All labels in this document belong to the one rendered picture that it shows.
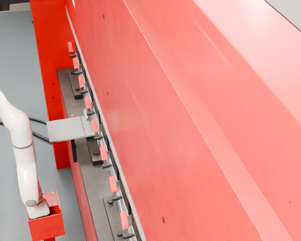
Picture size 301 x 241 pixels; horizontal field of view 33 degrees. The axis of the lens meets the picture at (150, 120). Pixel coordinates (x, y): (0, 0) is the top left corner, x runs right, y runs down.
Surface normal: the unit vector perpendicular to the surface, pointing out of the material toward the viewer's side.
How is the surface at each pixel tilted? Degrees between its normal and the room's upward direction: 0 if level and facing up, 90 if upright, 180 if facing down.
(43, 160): 0
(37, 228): 90
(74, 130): 0
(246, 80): 90
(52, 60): 90
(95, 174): 0
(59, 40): 90
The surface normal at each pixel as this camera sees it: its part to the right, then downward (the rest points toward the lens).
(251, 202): -0.01, -0.81
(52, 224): 0.29, 0.56
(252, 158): -0.96, 0.16
